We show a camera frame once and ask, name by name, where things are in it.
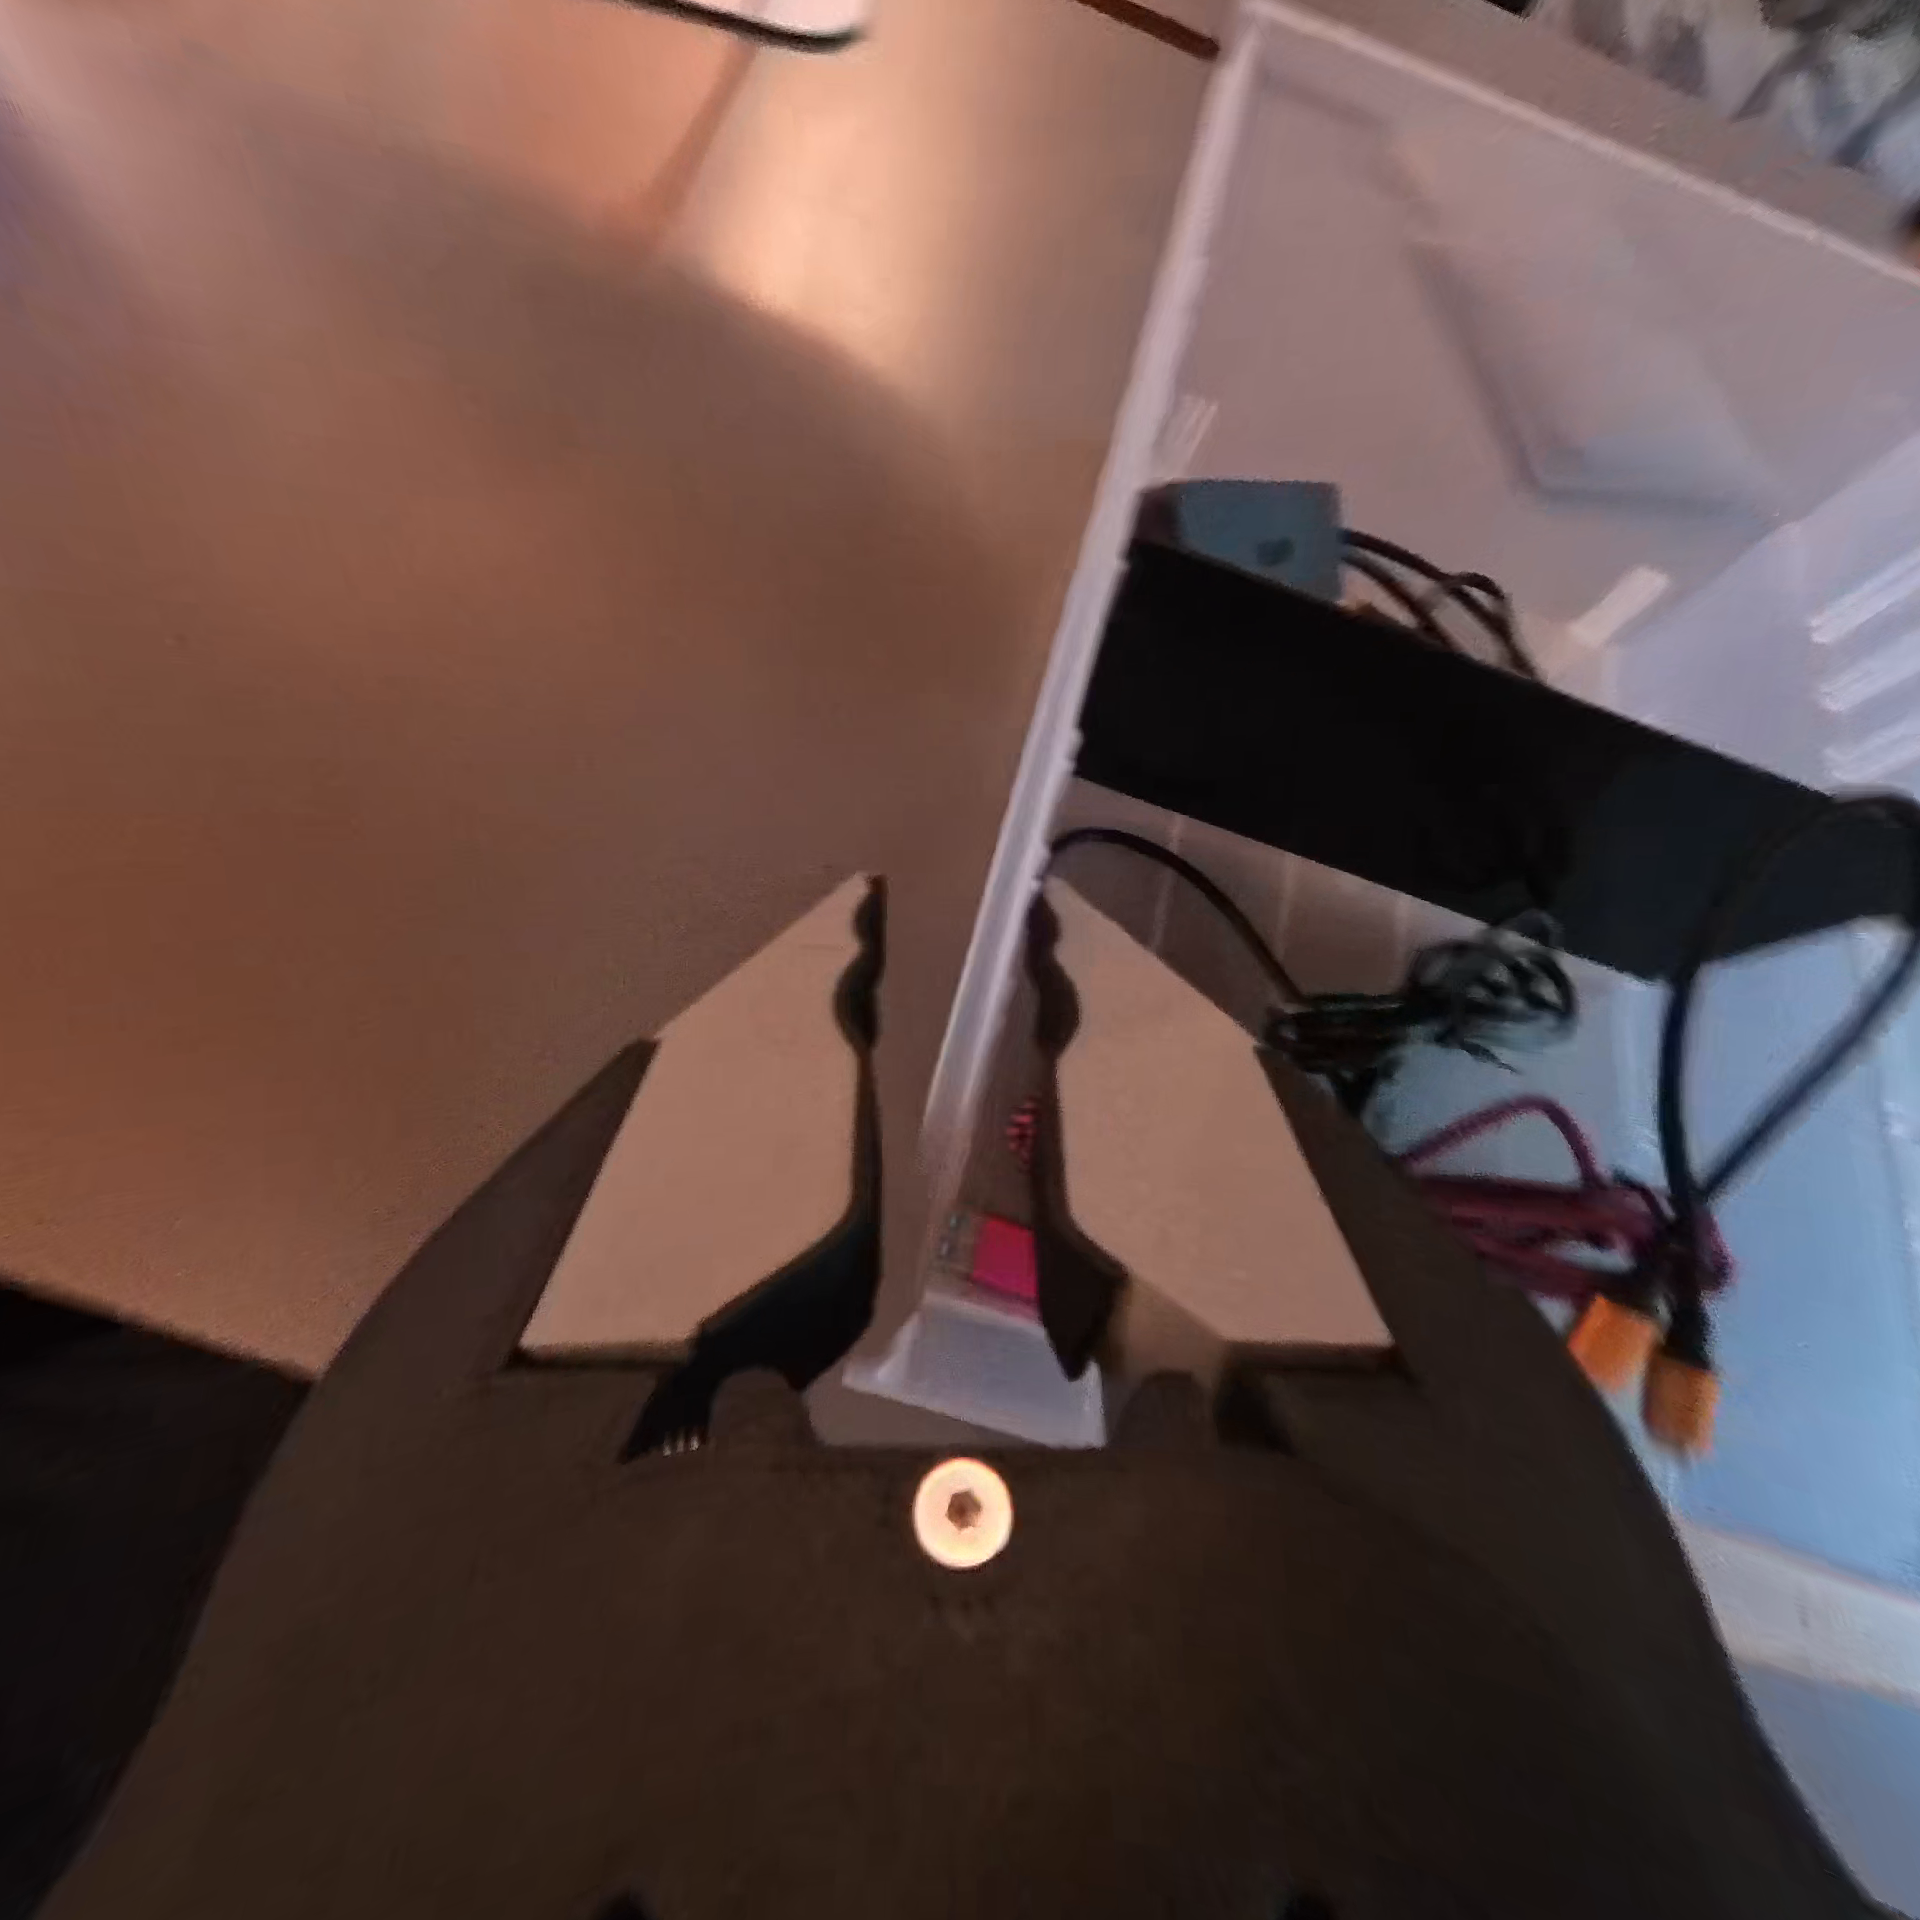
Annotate clear plastic bin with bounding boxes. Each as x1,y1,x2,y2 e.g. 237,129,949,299
841,0,1920,1702

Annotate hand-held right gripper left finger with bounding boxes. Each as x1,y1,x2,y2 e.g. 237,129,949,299
514,874,892,1397

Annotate black cable with orange plugs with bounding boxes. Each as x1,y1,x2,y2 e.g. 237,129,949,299
1565,792,1920,1461

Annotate maroon braided cable pink plugs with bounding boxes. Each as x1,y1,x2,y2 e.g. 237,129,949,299
928,1094,1742,1328

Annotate black divider board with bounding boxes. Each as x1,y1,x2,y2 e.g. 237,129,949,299
1077,532,1841,982

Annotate black usb cable bundle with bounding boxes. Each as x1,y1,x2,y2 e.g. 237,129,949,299
1271,914,1581,1085

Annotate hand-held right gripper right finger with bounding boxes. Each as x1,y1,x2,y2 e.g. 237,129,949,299
1024,882,1399,1385

